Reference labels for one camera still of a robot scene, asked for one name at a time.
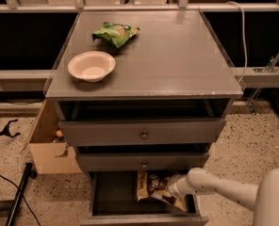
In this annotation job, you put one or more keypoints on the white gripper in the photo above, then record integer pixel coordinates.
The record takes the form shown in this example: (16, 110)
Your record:
(174, 187)

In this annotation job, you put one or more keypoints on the brown chip bag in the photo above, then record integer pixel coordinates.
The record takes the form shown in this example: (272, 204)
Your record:
(153, 185)

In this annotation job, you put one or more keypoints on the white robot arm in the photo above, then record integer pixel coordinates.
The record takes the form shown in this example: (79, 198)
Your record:
(262, 199)

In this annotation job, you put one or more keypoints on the grey middle drawer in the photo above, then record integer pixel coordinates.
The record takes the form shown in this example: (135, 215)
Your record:
(141, 161)

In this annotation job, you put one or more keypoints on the grey drawer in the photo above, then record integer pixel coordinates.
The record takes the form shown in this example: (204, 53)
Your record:
(114, 203)
(112, 133)
(141, 161)

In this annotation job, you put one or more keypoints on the grey top drawer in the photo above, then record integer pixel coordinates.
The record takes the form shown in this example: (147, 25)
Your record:
(112, 133)

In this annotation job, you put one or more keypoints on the grey bottom drawer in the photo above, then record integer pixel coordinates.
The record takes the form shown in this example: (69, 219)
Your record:
(114, 203)

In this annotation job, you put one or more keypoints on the grey drawer cabinet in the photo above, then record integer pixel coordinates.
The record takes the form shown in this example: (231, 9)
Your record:
(171, 70)

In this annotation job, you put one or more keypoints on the green chip bag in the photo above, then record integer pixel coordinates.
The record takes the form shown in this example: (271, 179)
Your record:
(116, 34)

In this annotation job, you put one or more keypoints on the cardboard box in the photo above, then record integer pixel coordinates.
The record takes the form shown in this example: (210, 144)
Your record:
(50, 154)

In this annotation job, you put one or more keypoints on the orange ball in box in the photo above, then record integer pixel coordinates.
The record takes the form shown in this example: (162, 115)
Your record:
(59, 134)

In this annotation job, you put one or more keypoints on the white bowl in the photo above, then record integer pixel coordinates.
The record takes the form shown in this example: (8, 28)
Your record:
(92, 66)

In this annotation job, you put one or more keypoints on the black pole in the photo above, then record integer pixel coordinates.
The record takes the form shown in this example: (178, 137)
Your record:
(19, 194)

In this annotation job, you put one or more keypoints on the black clamp tool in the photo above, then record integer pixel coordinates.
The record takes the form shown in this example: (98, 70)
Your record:
(6, 132)

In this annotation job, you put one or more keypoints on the metal railing frame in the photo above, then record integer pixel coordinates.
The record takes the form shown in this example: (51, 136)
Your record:
(139, 3)

